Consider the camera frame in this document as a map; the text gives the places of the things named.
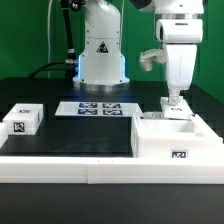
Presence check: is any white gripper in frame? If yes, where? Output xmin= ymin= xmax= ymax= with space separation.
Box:
xmin=156 ymin=19 xmax=203 ymax=104

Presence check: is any white cabinet door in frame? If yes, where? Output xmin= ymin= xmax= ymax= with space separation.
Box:
xmin=160 ymin=96 xmax=193 ymax=120
xmin=143 ymin=111 xmax=164 ymax=119

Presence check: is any white cabinet body box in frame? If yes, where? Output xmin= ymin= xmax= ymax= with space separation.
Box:
xmin=131 ymin=115 xmax=224 ymax=159

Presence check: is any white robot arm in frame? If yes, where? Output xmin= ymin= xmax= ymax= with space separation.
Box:
xmin=59 ymin=0 xmax=207 ymax=105

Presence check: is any white cabinet top block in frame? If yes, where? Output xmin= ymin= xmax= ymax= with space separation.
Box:
xmin=3 ymin=103 xmax=43 ymax=135

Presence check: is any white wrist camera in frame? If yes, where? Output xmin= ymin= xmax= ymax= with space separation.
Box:
xmin=139 ymin=49 xmax=166 ymax=72

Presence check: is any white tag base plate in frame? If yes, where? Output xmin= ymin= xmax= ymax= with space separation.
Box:
xmin=55 ymin=101 xmax=142 ymax=117

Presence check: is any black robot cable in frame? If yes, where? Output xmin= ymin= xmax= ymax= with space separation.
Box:
xmin=27 ymin=0 xmax=80 ymax=80

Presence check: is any white U-shaped boundary frame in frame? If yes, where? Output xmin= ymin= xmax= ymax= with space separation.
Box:
xmin=0 ymin=122 xmax=224 ymax=185

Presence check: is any white thin cable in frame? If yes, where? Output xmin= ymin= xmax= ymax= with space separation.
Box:
xmin=46 ymin=0 xmax=54 ymax=79

